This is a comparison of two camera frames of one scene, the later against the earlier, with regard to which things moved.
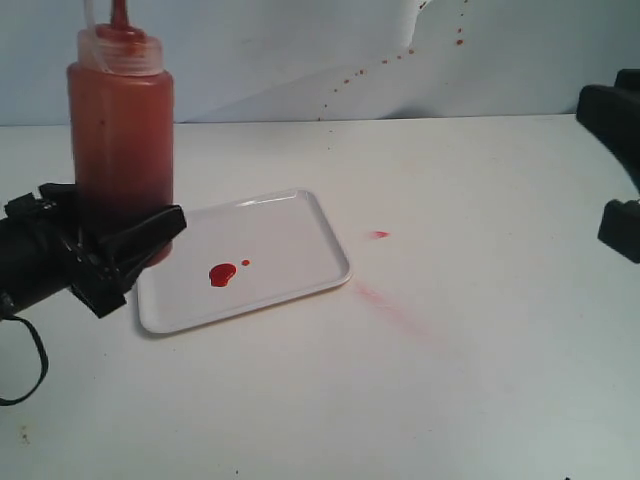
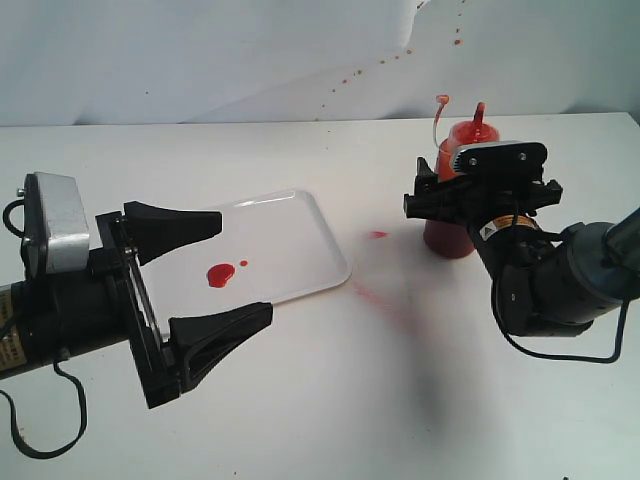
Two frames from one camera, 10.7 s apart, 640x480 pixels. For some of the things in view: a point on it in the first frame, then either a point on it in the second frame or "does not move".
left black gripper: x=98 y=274 to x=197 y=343
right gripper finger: x=612 y=115 to x=479 y=197
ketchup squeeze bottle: x=122 y=128 to x=455 y=240
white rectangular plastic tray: x=240 y=258 does not move
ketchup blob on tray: x=220 y=274 does not move
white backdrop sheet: x=267 y=60 does not move
